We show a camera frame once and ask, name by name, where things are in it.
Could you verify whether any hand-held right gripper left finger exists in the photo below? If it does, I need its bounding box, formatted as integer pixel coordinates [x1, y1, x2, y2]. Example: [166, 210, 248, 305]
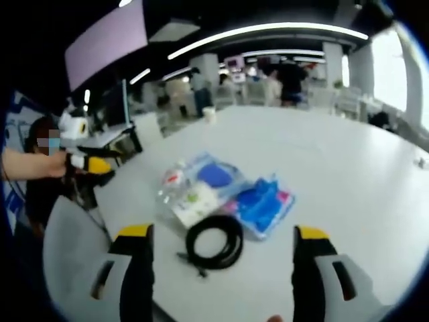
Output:
[75, 223, 156, 322]

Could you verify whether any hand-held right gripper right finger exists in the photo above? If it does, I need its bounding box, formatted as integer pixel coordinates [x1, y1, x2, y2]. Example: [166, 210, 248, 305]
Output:
[290, 225, 373, 322]

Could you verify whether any blue glove packet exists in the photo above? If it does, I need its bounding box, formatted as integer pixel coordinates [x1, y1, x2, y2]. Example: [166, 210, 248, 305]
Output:
[229, 173, 296, 242]

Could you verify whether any blue sponge packet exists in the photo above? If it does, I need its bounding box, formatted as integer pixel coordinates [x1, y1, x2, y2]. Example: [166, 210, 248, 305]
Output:
[173, 151, 251, 229]

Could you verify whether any white tabletop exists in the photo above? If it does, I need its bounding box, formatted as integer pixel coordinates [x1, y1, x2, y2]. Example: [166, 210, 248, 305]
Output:
[42, 105, 429, 322]

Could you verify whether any person's left hand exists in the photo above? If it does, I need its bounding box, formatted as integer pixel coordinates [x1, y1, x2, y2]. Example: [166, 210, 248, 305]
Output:
[42, 150, 69, 179]

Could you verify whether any white side desk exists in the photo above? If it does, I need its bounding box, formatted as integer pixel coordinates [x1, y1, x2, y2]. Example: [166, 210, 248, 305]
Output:
[77, 124, 144, 166]

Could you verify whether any desk monitor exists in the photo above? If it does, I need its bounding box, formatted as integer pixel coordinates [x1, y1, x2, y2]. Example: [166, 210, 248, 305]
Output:
[104, 78, 131, 129]

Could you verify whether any long ceiling light strip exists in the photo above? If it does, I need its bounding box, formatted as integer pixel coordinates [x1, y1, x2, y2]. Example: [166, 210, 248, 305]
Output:
[166, 21, 370, 61]

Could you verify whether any thin black cable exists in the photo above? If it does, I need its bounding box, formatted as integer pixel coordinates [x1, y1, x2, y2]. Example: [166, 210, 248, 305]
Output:
[68, 177, 113, 243]

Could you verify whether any blue white wall banner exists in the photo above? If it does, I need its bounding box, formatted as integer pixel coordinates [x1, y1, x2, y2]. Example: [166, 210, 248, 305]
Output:
[2, 89, 44, 235]

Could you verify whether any large wall screen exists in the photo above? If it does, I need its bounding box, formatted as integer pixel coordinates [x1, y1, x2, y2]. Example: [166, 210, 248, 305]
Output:
[64, 0, 149, 92]

